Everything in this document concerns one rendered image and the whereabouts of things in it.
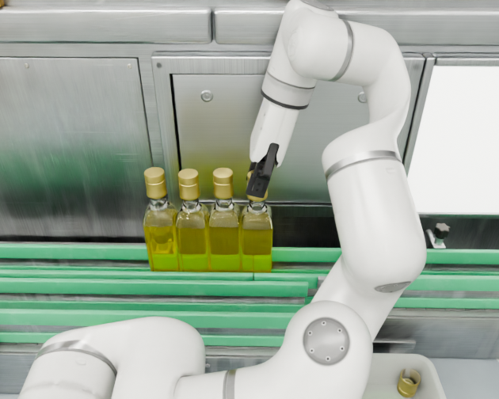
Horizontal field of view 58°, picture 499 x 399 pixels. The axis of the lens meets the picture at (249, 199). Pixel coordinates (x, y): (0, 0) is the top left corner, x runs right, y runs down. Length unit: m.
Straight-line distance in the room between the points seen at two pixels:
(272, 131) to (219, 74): 0.20
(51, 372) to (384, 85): 0.51
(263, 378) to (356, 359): 0.09
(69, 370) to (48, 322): 0.34
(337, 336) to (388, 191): 0.15
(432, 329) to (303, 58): 0.62
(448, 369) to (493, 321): 0.14
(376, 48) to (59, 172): 0.70
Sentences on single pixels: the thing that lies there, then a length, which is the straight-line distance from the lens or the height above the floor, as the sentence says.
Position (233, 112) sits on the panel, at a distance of 0.84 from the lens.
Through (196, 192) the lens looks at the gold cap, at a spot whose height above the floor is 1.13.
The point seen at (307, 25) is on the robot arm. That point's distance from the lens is 0.56.
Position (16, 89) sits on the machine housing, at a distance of 0.97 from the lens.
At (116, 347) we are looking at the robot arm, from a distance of 0.55.
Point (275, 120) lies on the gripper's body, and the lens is 0.65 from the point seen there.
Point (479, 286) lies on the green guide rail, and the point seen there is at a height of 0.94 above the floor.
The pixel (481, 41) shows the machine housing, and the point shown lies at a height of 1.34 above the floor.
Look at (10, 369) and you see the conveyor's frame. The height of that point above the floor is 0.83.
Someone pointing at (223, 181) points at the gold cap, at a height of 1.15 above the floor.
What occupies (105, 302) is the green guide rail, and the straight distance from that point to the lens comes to 0.91.
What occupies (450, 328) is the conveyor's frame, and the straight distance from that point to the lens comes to 0.99.
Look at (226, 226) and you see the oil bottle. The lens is 0.79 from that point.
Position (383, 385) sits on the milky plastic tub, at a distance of 0.97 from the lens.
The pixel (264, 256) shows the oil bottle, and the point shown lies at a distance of 0.82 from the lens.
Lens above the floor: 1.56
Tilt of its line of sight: 35 degrees down
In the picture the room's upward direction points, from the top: straight up
